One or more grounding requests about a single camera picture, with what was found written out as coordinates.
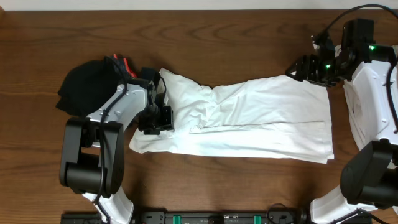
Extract white t-shirt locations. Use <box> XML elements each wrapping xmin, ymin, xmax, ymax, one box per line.
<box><xmin>129</xmin><ymin>69</ymin><xmax>334</xmax><ymax>164</ymax></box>

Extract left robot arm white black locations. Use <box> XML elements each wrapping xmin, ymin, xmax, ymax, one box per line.
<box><xmin>60</xmin><ymin>78</ymin><xmax>174</xmax><ymax>223</ymax></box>

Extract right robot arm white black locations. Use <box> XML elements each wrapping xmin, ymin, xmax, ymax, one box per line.
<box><xmin>285</xmin><ymin>43</ymin><xmax>397</xmax><ymax>223</ymax></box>

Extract black folded garment red trim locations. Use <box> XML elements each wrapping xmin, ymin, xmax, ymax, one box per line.
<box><xmin>56</xmin><ymin>54</ymin><xmax>137</xmax><ymax>117</ymax></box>

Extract grey beige garment pile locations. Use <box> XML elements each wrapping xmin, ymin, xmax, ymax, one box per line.
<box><xmin>392</xmin><ymin>45</ymin><xmax>398</xmax><ymax>214</ymax></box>

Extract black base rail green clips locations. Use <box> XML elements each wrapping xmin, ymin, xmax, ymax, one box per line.
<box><xmin>60</xmin><ymin>210</ymin><xmax>373</xmax><ymax>224</ymax></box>

